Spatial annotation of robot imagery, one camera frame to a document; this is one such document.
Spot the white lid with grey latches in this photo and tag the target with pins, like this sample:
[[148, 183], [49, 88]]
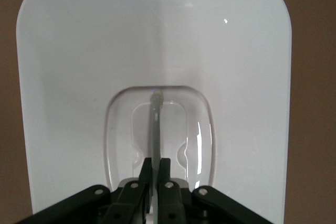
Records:
[[105, 51]]

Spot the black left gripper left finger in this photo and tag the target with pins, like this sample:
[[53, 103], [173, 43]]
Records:
[[131, 197]]

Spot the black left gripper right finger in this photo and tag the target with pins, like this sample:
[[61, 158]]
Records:
[[170, 200]]

